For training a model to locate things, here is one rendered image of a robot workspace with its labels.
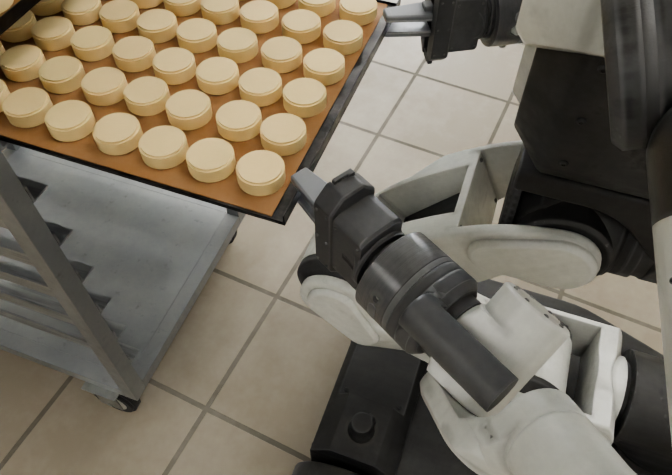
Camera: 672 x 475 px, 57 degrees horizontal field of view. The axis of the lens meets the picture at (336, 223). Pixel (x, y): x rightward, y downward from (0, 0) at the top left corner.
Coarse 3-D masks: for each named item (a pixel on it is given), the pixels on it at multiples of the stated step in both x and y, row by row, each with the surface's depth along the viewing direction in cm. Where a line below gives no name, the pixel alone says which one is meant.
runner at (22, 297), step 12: (0, 288) 109; (12, 288) 109; (12, 300) 107; (24, 300) 104; (36, 300) 107; (48, 300) 107; (48, 312) 105; (60, 312) 103; (108, 324) 105; (120, 324) 105
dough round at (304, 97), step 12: (288, 84) 71; (300, 84) 71; (312, 84) 71; (288, 96) 69; (300, 96) 69; (312, 96) 69; (324, 96) 70; (288, 108) 70; (300, 108) 69; (312, 108) 69; (324, 108) 71
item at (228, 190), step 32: (128, 32) 80; (96, 64) 76; (256, 64) 76; (352, 64) 76; (64, 96) 72; (224, 96) 72; (0, 128) 69; (32, 128) 69; (96, 160) 66; (128, 160) 66; (288, 160) 66; (192, 192) 63; (224, 192) 63
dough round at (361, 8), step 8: (344, 0) 81; (352, 0) 81; (360, 0) 81; (368, 0) 81; (344, 8) 80; (352, 8) 80; (360, 8) 80; (368, 8) 80; (376, 8) 80; (344, 16) 80; (352, 16) 80; (360, 16) 79; (368, 16) 80; (376, 16) 82; (360, 24) 80
